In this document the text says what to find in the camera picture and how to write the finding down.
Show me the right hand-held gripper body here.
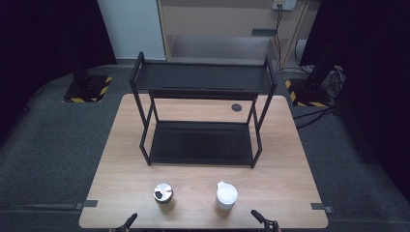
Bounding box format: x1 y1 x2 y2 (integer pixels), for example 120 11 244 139
263 219 282 232

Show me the black power cable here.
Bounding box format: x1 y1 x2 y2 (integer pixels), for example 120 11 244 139
273 4 286 71

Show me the black stand with striped base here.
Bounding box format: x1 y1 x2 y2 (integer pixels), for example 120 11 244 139
62 73 113 104
284 64 337 108

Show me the grey cabinet label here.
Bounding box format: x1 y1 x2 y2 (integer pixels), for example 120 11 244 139
250 28 278 37

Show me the light wooden cabinet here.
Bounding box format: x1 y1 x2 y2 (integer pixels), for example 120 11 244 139
157 0 312 70

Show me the glass jar with silver lid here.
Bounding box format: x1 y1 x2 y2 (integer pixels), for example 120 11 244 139
153 183 177 213

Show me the white wall socket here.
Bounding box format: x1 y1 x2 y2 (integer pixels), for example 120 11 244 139
271 0 298 12

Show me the black curtain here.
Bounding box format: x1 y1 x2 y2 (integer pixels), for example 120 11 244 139
0 0 118 146
299 0 410 204

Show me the grey flat floor strip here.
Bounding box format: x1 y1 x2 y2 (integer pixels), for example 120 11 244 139
9 202 78 211

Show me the white panel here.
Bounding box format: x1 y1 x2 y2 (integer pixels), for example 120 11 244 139
96 0 167 61

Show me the glass jar with white lid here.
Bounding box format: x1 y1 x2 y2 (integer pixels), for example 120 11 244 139
215 181 239 218

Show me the black two-tier metal rack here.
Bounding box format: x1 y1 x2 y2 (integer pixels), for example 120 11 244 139
129 51 278 169

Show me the grey table edge tape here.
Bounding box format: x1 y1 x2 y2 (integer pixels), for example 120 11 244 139
310 202 335 215
74 199 99 211

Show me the tangled cable bundle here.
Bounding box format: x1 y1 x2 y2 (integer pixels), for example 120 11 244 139
325 65 346 98

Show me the black floor cable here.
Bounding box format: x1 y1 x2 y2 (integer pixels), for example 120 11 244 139
295 109 339 131
292 105 337 121

